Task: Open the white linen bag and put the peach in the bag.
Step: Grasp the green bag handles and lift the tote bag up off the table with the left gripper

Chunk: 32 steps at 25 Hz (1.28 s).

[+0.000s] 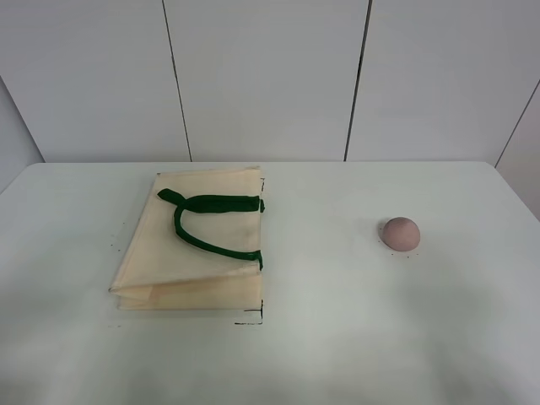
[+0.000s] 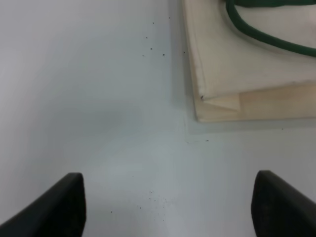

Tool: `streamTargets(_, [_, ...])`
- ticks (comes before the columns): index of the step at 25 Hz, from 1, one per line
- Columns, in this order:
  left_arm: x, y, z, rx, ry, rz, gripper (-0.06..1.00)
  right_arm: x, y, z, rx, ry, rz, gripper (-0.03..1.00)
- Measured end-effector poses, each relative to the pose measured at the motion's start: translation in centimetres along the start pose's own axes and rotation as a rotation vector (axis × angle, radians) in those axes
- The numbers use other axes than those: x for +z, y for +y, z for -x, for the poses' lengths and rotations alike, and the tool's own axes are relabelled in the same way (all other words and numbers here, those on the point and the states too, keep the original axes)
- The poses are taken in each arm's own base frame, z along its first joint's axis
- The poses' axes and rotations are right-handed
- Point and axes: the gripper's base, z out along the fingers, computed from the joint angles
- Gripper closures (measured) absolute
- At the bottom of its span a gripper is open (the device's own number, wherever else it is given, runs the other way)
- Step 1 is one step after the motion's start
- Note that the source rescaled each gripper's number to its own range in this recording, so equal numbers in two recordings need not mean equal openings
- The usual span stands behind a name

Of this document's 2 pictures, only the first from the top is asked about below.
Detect cream linen bag green handles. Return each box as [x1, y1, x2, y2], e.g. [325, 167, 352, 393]
[109, 166, 264, 311]

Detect pink peach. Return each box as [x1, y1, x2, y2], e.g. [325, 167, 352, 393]
[381, 217, 421, 252]

